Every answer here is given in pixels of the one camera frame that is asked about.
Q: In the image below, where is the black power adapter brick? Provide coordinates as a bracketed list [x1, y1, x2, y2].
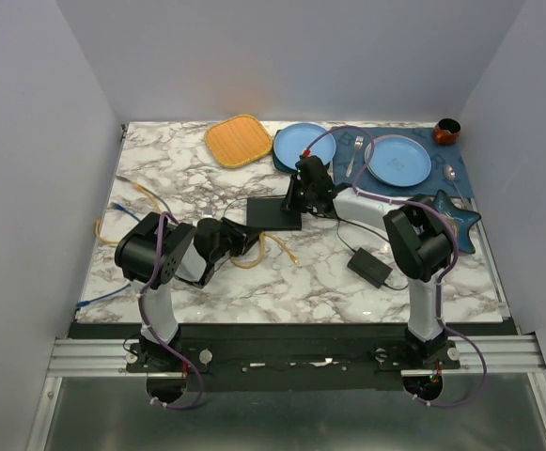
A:
[347, 248, 392, 288]

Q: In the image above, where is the silver fork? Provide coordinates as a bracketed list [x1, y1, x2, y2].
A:
[345, 135, 364, 177]

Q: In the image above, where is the blue star shaped dish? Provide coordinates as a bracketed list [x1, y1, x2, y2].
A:
[433, 190, 481, 255]

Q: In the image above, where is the black network switch box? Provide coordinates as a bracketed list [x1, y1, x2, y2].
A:
[246, 197, 302, 231]

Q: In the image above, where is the light blue plate right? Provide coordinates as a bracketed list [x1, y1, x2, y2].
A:
[364, 134, 431, 188]

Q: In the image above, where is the light blue plate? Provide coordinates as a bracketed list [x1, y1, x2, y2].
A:
[364, 134, 431, 188]
[273, 122, 336, 172]

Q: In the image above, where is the black power cord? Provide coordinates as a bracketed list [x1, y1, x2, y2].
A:
[218, 196, 410, 291]

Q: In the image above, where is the red brown lacquer cup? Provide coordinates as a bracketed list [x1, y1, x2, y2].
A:
[433, 118, 461, 146]

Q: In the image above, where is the dark teal coaster under plate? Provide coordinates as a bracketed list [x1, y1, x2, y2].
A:
[273, 155, 331, 177]

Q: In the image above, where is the silver spoon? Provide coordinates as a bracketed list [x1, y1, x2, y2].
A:
[444, 164, 467, 206]

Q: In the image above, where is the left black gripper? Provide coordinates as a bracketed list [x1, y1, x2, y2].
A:
[211, 216, 262, 263]

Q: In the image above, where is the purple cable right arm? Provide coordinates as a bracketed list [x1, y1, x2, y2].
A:
[300, 126, 489, 409]

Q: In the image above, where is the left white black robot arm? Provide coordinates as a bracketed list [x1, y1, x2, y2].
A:
[115, 211, 261, 371]

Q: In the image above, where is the light blue plate left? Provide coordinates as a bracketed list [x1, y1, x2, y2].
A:
[273, 122, 336, 172]

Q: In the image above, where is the aluminium rail frame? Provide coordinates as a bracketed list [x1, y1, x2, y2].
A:
[27, 334, 546, 450]

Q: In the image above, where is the blue ethernet cable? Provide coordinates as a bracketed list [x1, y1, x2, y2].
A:
[75, 201, 145, 309]

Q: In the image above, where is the orange woven square mat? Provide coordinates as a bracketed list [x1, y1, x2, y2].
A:
[204, 115, 273, 169]

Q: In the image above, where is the yellow ethernet cable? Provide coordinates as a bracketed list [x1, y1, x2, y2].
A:
[228, 229, 302, 270]
[94, 180, 165, 245]

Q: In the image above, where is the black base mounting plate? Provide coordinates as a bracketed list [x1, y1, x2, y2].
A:
[69, 320, 519, 401]

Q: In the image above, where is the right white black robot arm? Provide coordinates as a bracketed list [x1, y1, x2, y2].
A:
[282, 156, 459, 368]

